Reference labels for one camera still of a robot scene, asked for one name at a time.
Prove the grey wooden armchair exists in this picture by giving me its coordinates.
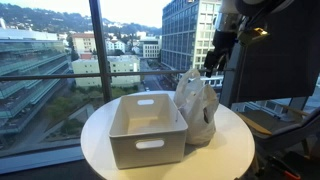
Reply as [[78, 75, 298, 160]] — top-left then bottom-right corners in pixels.
[[237, 105, 320, 156]]

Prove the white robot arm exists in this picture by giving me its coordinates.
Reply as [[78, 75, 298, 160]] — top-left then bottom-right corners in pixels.
[[204, 0, 295, 77]]

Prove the round white table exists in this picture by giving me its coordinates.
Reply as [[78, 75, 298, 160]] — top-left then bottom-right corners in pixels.
[[81, 99, 255, 180]]

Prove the horizontal window rail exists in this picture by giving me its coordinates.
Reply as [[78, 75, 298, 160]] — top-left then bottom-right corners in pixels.
[[0, 69, 236, 82]]

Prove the dark window frame post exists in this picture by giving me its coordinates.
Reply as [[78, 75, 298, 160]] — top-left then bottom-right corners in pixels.
[[89, 0, 112, 103]]

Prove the white red plastic bag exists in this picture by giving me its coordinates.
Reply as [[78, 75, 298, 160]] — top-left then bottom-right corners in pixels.
[[174, 69, 219, 145]]

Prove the orange black tool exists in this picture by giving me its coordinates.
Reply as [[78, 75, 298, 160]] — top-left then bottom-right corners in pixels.
[[267, 156, 301, 180]]

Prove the white plastic storage bin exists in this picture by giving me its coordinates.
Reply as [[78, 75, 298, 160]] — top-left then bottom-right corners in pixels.
[[109, 94, 188, 169]]

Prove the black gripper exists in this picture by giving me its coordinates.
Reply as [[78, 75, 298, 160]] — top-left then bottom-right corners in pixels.
[[204, 30, 236, 77]]

